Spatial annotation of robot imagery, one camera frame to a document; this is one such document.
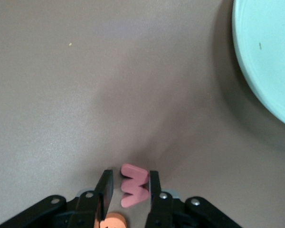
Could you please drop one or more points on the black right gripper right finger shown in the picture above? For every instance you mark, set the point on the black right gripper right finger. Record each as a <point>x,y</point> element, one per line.
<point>161,211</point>

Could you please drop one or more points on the brown table cover sheet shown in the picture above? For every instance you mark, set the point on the brown table cover sheet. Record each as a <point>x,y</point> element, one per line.
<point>61,95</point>

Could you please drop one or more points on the pink letter w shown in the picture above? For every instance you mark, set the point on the pink letter w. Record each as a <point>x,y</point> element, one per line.
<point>133,190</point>

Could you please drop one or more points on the light green plate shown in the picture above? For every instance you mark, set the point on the light green plate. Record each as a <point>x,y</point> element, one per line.
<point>266,47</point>

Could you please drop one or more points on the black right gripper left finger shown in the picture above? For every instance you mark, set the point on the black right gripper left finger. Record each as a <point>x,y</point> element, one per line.
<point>85,211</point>

